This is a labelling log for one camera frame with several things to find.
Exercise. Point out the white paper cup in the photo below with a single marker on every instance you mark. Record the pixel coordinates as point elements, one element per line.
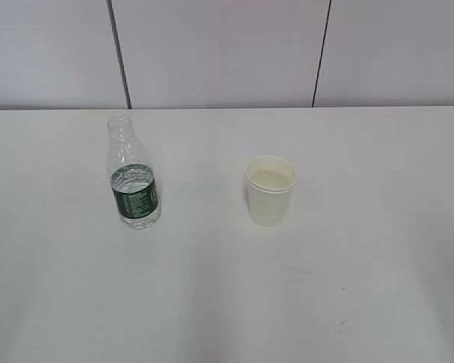
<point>269,183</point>

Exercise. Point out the clear green-label water bottle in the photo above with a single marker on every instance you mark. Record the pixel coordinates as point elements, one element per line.
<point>131,176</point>

